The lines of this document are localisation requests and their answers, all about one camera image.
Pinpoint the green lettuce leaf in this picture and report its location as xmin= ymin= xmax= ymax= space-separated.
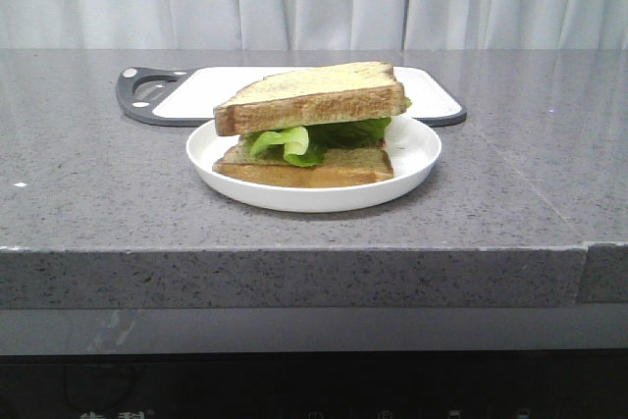
xmin=238 ymin=116 xmax=394 ymax=167

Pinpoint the toasted bread slice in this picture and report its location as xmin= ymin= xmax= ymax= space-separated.
xmin=212 ymin=141 xmax=394 ymax=188
xmin=213 ymin=62 xmax=408 ymax=136

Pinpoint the white round plate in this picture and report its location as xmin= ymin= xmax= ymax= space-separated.
xmin=186 ymin=115 xmax=442 ymax=213

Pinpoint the white cutting board grey rim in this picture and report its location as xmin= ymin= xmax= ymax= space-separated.
xmin=116 ymin=66 xmax=467 ymax=127

